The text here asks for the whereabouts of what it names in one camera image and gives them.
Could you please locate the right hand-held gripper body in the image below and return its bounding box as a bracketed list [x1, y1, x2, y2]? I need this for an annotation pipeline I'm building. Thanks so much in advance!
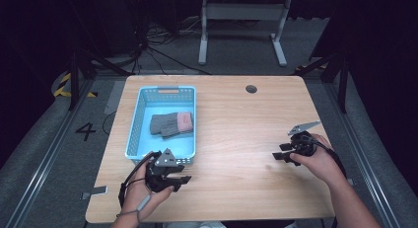
[287, 120, 322, 157]

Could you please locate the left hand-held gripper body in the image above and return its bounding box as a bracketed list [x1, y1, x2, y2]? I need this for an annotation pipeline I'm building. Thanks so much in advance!
[145, 148, 178, 193]

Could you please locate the light blue plastic basket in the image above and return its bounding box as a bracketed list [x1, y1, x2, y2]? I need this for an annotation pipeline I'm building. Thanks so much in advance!
[124, 85, 197, 166]

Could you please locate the person's right hand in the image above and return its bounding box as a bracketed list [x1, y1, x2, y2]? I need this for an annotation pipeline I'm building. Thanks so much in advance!
[289, 132, 347, 188]

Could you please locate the person's left hand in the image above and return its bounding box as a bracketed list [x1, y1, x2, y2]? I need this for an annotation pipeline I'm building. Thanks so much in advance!
[119, 151, 175, 223]

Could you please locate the black metal stand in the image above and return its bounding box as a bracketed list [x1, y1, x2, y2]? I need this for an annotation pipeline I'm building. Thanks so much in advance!
[295, 49, 350, 114]
[67, 47, 133, 112]

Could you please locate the grey floor tape patch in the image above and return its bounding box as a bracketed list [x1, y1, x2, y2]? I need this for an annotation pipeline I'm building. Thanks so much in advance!
[104, 80, 126, 116]

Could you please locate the yellow and black floor tape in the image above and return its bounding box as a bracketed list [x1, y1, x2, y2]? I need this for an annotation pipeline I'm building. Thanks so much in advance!
[52, 72, 99, 99]

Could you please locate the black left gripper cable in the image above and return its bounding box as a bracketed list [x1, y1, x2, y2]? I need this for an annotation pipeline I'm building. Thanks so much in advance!
[117, 151, 156, 209]

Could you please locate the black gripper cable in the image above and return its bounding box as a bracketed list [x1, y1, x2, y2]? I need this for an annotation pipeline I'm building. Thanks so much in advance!
[308, 136, 348, 181]
[117, 151, 156, 209]

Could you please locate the grey wrist lanyard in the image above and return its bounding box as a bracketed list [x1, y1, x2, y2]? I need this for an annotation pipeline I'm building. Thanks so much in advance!
[114, 194, 153, 224]

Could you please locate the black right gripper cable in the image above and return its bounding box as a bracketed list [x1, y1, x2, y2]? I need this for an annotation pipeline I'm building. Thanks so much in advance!
[308, 136, 348, 181]

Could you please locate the aluminium floor rail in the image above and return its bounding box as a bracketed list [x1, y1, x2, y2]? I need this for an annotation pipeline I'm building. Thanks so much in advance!
[323, 82, 401, 228]
[5, 79, 97, 228]

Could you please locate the small metal floor bracket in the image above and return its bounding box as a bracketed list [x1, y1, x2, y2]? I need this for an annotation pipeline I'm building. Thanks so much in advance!
[80, 185, 109, 201]

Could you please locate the thin black floor cable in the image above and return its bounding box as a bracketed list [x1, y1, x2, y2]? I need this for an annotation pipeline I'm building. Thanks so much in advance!
[101, 111, 118, 136]

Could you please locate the bundle of floor cables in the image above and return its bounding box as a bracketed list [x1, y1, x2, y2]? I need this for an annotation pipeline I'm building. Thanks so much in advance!
[130, 16, 212, 76]

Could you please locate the white metal desk frame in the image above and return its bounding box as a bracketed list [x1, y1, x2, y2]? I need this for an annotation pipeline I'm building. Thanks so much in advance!
[197, 0, 293, 67]

